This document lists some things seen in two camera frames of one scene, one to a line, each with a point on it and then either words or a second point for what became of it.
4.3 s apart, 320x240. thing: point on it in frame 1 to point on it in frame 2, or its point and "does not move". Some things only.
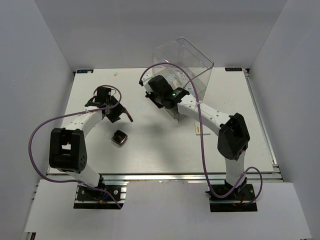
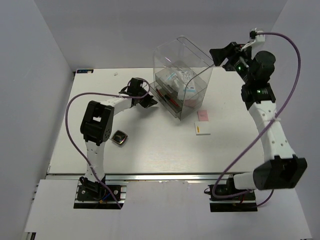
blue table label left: [85, 71] does not move
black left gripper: [119, 109] to [149, 102]
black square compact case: [119, 136] does not move
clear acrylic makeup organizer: [183, 67] does not move
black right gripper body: [156, 98] to [240, 62]
